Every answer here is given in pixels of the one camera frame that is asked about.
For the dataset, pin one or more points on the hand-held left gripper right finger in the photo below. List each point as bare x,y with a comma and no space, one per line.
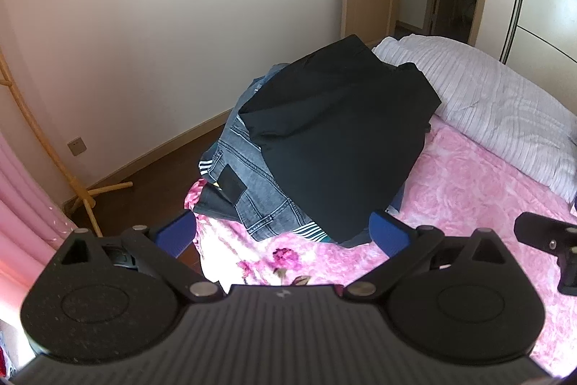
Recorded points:
387,231

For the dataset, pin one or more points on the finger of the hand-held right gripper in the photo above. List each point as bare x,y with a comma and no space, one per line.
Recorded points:
536,229

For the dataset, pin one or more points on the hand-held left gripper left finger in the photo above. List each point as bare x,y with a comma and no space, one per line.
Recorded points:
176,231

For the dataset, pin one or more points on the black pants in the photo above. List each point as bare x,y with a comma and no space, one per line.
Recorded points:
333,132

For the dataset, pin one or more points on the dark grey garment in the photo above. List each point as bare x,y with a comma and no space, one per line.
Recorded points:
216,200

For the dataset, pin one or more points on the pink floral blanket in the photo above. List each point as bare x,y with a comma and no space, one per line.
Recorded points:
473,195

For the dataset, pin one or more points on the black white striped garment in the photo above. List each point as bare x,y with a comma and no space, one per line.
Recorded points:
311,230

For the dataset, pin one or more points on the grey jeans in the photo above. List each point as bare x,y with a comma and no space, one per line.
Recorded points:
261,195

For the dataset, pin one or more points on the pink curtain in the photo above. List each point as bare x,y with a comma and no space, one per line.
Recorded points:
22,209

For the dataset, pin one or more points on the wooden coat rack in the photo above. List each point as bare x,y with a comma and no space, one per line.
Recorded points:
45,141

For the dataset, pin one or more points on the beige wall socket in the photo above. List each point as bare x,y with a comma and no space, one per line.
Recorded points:
76,146

